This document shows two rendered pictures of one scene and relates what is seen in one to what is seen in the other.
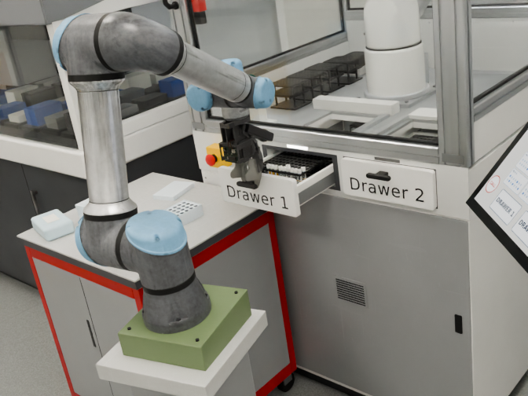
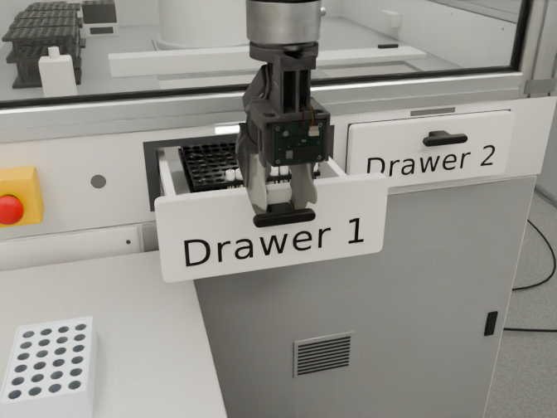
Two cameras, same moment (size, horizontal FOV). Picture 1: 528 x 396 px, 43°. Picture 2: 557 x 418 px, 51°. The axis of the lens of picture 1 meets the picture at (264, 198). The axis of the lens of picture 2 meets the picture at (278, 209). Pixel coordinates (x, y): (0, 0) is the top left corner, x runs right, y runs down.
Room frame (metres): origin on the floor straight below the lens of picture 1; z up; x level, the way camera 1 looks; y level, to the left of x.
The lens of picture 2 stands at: (1.47, 0.56, 1.22)
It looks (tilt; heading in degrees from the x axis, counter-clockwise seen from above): 27 degrees down; 300
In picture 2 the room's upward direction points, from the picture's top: straight up
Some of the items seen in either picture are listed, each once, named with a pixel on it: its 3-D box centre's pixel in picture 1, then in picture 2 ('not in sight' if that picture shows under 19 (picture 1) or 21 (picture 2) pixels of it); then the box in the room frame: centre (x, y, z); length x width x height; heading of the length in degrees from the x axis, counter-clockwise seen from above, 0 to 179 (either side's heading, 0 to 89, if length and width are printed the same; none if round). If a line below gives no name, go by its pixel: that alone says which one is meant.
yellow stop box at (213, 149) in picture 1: (218, 155); (11, 197); (2.15, 0.13, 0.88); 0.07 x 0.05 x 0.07; 45
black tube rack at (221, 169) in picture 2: (301, 167); (242, 169); (1.94, -0.13, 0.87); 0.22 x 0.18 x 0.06; 135
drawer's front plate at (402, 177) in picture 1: (386, 182); (430, 150); (1.70, -0.34, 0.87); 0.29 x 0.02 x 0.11; 45
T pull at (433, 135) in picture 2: (380, 175); (441, 137); (1.68, -0.32, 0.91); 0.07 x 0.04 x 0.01; 45
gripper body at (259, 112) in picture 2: (238, 138); (285, 102); (1.76, 0.04, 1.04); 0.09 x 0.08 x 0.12; 135
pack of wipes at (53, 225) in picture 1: (53, 224); not in sight; (2.00, 0.68, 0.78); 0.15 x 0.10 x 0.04; 31
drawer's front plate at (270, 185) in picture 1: (257, 190); (276, 226); (1.79, 0.01, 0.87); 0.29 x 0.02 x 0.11; 45
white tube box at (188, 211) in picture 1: (179, 214); (52, 369); (1.93, 0.27, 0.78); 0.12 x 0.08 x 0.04; 133
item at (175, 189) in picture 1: (174, 190); not in sight; (2.17, 0.30, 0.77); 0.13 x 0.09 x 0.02; 148
